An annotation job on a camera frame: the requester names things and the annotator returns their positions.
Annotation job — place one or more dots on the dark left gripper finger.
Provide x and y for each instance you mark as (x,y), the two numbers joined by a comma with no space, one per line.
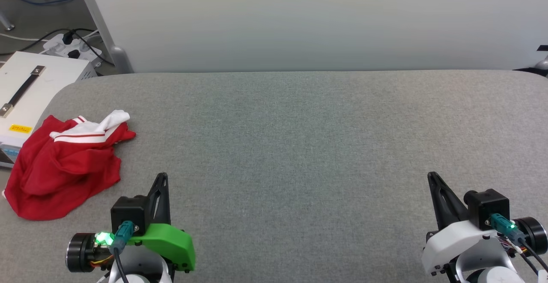
(165,206)

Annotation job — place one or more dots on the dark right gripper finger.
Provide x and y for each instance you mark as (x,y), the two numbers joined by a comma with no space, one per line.
(447,208)

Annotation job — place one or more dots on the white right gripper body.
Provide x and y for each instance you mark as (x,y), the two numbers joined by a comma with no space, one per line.
(445,244)

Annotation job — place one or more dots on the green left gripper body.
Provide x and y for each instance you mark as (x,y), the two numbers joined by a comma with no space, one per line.
(171,242)

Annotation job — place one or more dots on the red and white shirt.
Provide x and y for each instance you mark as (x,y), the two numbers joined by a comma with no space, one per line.
(64,171)

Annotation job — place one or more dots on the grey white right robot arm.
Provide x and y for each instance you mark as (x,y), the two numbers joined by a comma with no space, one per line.
(533,231)

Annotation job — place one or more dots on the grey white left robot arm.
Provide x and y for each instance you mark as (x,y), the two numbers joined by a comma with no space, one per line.
(81,253)

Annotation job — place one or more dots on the grey fabric sofa cushion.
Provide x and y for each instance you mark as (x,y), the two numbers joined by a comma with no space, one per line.
(299,146)

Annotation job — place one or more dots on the yellow warning sticker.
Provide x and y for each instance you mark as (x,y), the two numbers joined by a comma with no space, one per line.
(20,129)

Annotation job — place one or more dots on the white equipment box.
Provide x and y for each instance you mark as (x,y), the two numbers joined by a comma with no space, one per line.
(60,75)

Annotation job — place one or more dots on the grey metal partition foot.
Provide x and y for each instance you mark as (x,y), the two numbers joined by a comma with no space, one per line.
(543,64)

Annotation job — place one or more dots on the white power strip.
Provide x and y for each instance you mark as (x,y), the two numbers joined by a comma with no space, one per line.
(55,48)

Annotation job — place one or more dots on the white partition panel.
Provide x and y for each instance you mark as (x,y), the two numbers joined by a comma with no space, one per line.
(299,17)

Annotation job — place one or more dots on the grey metal chair foot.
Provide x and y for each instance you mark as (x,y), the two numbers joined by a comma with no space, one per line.
(8,27)

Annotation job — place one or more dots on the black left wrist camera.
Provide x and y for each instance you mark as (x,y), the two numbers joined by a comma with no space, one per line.
(128,210)

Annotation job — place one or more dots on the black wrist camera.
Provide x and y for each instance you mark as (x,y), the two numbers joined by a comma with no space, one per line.
(128,210)
(488,206)

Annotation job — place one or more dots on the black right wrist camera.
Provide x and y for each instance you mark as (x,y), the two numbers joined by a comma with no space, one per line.
(488,206)

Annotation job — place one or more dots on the black flat bracket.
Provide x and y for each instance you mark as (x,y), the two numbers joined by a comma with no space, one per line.
(543,48)

